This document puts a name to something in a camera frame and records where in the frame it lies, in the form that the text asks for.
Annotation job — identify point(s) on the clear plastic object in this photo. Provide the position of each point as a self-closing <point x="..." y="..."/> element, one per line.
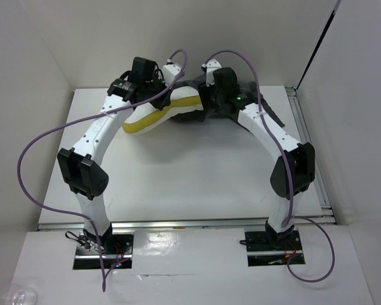
<point x="16" y="294"/>

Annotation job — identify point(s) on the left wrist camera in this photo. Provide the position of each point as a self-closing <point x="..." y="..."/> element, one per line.
<point x="170" y="71"/>

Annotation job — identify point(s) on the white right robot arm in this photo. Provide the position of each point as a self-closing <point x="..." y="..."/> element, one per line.
<point x="294" y="162"/>

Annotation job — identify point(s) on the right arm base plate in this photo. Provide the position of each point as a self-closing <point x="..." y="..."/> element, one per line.
<point x="261" y="253"/>

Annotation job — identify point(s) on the white pillow yellow edge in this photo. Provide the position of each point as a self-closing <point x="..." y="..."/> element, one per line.
<point x="146" y="117"/>

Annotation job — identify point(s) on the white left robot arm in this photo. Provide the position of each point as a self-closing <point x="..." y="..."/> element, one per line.
<point x="81" y="164"/>

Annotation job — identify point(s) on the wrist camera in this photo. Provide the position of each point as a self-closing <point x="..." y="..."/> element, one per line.
<point x="209" y="68"/>
<point x="170" y="71"/>

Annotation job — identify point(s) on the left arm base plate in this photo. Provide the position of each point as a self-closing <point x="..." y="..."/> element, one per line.
<point x="118" y="252"/>

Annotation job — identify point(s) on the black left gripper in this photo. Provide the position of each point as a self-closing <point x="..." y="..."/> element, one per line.
<point x="164" y="100"/>

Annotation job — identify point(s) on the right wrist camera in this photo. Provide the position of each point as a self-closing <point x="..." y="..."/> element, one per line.
<point x="209" y="68"/>

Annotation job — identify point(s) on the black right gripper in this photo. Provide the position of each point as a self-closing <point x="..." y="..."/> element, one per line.
<point x="204" y="92"/>

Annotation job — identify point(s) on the dark grey checked pillowcase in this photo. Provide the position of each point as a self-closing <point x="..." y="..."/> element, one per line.
<point x="245" y="94"/>

